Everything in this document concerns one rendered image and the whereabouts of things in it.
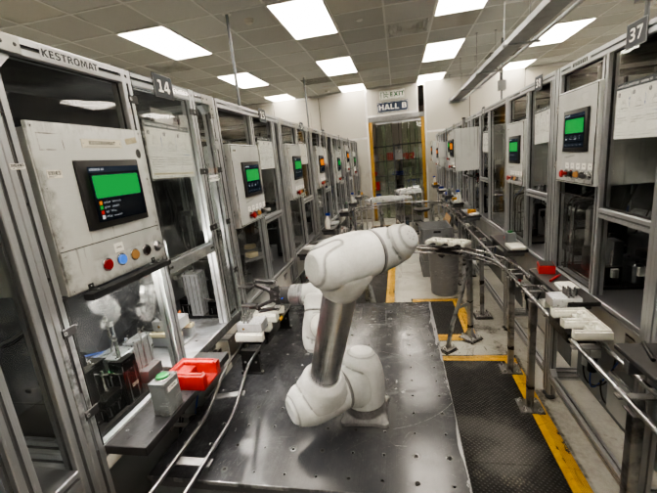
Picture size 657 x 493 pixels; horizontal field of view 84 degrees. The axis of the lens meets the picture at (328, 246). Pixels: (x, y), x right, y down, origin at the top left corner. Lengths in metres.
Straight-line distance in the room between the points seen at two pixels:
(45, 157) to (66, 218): 0.16
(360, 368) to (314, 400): 0.21
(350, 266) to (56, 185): 0.80
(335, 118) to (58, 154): 8.89
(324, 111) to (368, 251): 9.05
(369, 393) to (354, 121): 8.72
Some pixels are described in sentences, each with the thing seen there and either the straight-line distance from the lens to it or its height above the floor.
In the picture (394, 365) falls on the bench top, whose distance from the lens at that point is 1.88.
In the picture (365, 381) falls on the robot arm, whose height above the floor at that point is 0.87.
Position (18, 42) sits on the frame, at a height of 2.01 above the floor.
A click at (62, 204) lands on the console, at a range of 1.22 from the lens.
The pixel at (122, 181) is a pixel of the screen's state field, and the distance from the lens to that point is 1.35.
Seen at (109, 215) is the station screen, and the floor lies 1.56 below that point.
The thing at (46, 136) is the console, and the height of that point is 1.79.
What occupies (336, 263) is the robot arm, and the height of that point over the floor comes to 1.41.
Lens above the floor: 1.66
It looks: 13 degrees down
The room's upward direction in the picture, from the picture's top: 6 degrees counter-clockwise
